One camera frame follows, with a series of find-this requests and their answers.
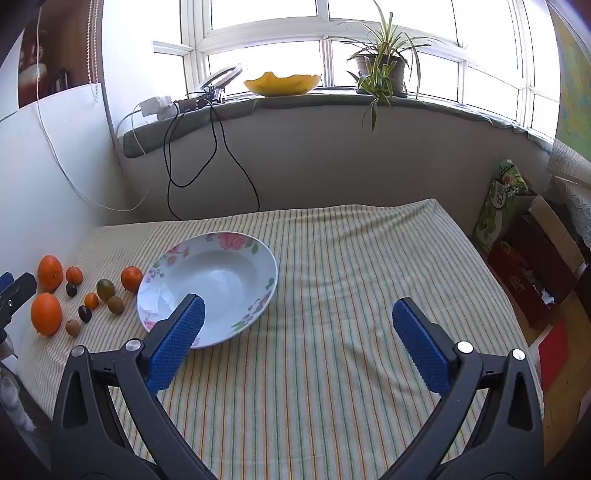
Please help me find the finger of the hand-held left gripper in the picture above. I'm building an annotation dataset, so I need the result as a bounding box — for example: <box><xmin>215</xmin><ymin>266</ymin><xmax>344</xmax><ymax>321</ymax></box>
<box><xmin>0</xmin><ymin>272</ymin><xmax>38</xmax><ymax>326</ymax></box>

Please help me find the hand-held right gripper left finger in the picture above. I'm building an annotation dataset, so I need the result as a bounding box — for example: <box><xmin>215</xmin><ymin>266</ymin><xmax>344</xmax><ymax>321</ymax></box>
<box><xmin>48</xmin><ymin>294</ymin><xmax>218</xmax><ymax>480</ymax></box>

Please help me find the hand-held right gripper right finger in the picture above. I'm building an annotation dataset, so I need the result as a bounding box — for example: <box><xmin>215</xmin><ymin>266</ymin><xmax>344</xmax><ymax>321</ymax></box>
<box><xmin>376</xmin><ymin>298</ymin><xmax>546</xmax><ymax>480</ymax></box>

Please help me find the large orange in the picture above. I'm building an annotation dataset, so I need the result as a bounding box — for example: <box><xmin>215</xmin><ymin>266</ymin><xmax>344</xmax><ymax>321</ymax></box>
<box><xmin>37</xmin><ymin>255</ymin><xmax>64</xmax><ymax>293</ymax></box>
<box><xmin>30</xmin><ymin>292</ymin><xmax>63</xmax><ymax>336</ymax></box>

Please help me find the floral white bowl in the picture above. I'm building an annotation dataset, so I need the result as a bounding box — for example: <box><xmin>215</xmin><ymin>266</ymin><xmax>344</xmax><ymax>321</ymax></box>
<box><xmin>137</xmin><ymin>233</ymin><xmax>279</xmax><ymax>349</ymax></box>

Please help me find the striped tablecloth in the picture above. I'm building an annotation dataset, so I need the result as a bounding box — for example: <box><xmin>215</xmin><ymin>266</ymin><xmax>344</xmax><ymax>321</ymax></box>
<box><xmin>18</xmin><ymin>198</ymin><xmax>543</xmax><ymax>480</ymax></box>

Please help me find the red flat box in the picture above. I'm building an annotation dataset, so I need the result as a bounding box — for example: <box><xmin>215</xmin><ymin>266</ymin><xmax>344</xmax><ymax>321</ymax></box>
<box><xmin>538</xmin><ymin>318</ymin><xmax>568</xmax><ymax>393</ymax></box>

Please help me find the brown cardboard box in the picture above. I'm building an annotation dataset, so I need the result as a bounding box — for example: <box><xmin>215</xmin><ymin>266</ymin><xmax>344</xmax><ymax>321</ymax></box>
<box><xmin>489</xmin><ymin>194</ymin><xmax>589</xmax><ymax>328</ymax></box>

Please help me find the white cabinet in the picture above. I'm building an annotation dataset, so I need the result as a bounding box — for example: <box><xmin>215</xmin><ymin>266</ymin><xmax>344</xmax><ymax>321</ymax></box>
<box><xmin>0</xmin><ymin>14</ymin><xmax>125</xmax><ymax>278</ymax></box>

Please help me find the green printed bag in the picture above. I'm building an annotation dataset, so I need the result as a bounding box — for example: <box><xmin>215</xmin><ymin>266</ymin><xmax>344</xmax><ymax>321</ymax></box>
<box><xmin>471</xmin><ymin>159</ymin><xmax>532</xmax><ymax>254</ymax></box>

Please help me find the grey windowsill cushion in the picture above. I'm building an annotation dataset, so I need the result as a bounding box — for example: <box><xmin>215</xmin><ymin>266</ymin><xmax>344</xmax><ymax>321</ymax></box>
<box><xmin>117</xmin><ymin>90</ymin><xmax>555</xmax><ymax>160</ymax></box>

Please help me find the red white vase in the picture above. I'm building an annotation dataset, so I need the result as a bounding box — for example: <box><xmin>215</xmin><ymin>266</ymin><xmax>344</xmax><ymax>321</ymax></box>
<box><xmin>18</xmin><ymin>62</ymin><xmax>48</xmax><ymax>107</ymax></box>

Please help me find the white lace cloth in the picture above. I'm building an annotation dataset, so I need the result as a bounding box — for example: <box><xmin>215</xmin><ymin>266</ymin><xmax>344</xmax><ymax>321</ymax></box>
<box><xmin>547</xmin><ymin>138</ymin><xmax>591</xmax><ymax>232</ymax></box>

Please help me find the white power strip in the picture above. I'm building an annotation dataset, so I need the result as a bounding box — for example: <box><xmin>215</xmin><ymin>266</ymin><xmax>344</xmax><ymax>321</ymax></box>
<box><xmin>140</xmin><ymin>95</ymin><xmax>178</xmax><ymax>118</ymax></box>

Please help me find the yellow bowl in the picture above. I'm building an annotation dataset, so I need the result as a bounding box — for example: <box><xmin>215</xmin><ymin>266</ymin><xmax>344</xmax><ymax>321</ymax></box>
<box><xmin>244</xmin><ymin>71</ymin><xmax>322</xmax><ymax>97</ymax></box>

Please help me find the potted spider plant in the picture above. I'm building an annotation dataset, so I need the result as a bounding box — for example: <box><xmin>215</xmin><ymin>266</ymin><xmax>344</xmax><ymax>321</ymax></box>
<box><xmin>330</xmin><ymin>0</ymin><xmax>439</xmax><ymax>132</ymax></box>

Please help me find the white cable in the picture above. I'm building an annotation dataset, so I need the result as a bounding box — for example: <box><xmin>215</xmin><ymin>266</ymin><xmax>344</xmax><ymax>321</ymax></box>
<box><xmin>34</xmin><ymin>99</ymin><xmax>153</xmax><ymax>213</ymax></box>

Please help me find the black cable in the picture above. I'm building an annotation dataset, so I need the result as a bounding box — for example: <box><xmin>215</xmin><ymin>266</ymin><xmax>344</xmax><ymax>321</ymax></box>
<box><xmin>166</xmin><ymin>99</ymin><xmax>262</xmax><ymax>221</ymax></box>

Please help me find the white bead chain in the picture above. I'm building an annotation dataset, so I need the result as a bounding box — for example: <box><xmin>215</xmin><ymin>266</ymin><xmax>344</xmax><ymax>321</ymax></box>
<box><xmin>90</xmin><ymin>0</ymin><xmax>101</xmax><ymax>101</ymax></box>

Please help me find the white ring light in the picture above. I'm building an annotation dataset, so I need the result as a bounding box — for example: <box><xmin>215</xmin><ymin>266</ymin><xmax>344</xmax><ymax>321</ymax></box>
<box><xmin>198</xmin><ymin>65</ymin><xmax>250</xmax><ymax>100</ymax></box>

